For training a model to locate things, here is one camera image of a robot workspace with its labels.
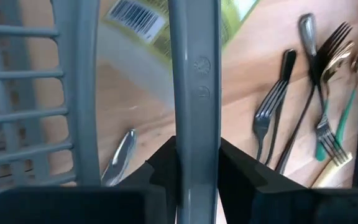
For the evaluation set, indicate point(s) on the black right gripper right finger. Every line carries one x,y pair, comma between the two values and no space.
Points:
275,205

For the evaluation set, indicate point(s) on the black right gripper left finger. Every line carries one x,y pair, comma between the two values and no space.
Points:
73,205

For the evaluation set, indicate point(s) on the grey plastic cutlery basket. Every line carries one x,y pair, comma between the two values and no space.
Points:
194,93

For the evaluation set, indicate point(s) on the black utensil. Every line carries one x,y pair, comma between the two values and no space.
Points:
288,63

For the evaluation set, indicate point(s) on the black fork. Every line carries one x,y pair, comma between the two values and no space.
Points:
331,46

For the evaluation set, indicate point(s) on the spray bottle green label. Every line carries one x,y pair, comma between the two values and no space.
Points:
141,18

